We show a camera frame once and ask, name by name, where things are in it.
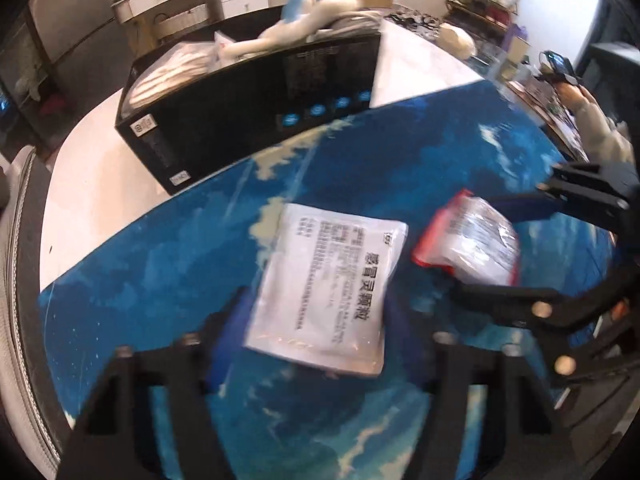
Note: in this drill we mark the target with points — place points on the another person's forearm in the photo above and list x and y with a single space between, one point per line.
600 132

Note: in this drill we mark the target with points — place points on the black cardboard box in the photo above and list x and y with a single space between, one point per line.
225 125

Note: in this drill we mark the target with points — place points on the pile of shoes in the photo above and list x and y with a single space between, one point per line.
412 19

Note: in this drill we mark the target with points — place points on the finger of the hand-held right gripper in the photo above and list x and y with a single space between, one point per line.
590 190
505 297

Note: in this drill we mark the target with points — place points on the bagged white shoelaces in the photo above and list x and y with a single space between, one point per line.
170 72

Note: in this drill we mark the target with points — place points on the white sachet packet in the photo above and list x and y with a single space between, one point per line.
325 285

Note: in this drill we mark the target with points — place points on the glass side table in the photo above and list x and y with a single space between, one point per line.
545 110

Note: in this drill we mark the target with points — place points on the grey fridge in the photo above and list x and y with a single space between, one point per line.
70 15

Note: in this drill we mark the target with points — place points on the blue printed mat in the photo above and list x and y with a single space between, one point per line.
165 260

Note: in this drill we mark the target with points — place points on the white plush toy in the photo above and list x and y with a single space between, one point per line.
300 27

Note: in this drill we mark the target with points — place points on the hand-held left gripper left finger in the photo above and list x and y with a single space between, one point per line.
220 355

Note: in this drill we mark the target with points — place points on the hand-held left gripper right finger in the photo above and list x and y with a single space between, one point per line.
402 327

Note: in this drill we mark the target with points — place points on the cream fluffy ball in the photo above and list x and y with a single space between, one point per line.
457 40

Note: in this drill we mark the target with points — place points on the woven laundry basket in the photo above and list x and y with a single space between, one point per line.
180 22

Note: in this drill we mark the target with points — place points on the red-edged clear packet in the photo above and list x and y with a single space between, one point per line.
475 245

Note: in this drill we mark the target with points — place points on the black phone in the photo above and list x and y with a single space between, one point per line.
557 65

